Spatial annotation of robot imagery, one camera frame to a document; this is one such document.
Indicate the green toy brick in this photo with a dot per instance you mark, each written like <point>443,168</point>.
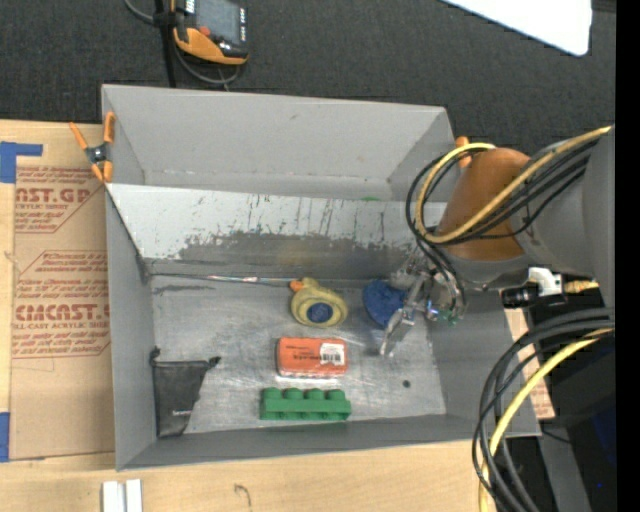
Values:
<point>305,406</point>

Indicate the grey metal bin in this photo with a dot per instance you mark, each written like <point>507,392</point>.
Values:
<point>240,310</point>

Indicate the yellow toy duck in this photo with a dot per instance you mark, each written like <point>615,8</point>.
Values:
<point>317,305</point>

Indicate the small green object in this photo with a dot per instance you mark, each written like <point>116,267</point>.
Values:
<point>370,199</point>

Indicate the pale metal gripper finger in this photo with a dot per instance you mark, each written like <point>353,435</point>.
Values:
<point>392,330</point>
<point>403,334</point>

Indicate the orange packet with barcode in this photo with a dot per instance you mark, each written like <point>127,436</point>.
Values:
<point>305,356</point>

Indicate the black cylinder on white bracket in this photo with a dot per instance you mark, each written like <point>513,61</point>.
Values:
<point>525,295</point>

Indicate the blue rounded object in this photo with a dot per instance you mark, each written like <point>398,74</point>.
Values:
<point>382,300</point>

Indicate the brown cardboard board, red print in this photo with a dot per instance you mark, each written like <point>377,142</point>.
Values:
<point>60,300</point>

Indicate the black cloth pouch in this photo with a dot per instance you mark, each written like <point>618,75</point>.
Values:
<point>175,390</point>

